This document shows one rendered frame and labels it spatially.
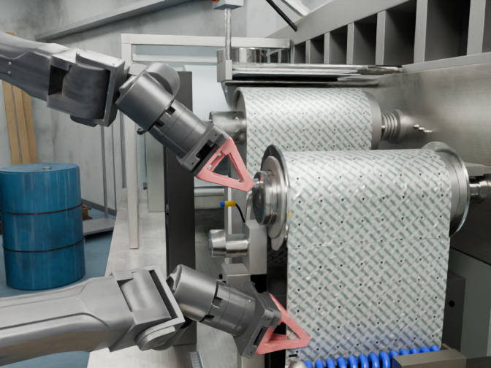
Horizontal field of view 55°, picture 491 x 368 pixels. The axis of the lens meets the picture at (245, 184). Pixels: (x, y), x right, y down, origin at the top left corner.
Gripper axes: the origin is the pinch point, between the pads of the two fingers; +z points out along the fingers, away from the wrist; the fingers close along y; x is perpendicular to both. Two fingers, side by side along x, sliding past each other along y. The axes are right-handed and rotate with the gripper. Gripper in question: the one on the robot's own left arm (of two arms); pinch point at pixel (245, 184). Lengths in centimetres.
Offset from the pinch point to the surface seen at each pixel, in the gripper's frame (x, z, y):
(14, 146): -151, -112, -642
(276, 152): 5.8, 0.1, 1.8
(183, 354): -32.9, 18.5, -23.5
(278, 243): -3.5, 8.0, 3.0
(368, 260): 2.4, 18.4, 6.2
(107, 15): 55, -104, -497
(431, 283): 5.6, 28.6, 6.1
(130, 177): -21, -5, -96
